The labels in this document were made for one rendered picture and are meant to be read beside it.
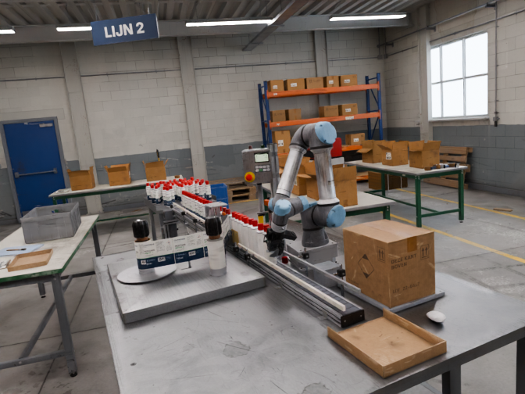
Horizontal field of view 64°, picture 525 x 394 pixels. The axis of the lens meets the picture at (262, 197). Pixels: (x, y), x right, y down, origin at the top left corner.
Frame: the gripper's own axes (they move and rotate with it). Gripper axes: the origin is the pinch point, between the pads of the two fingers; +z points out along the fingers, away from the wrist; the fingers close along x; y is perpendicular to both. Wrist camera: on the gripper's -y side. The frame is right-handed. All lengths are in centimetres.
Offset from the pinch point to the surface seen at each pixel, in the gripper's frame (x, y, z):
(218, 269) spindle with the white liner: -4.4, 29.8, 4.7
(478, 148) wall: -300, -601, 192
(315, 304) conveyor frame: 44.0, 5.9, -16.5
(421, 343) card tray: 82, -10, -36
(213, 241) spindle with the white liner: -11.9, 30.4, -7.5
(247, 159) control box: -49, -1, -29
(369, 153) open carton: -331, -368, 189
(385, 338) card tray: 74, -2, -31
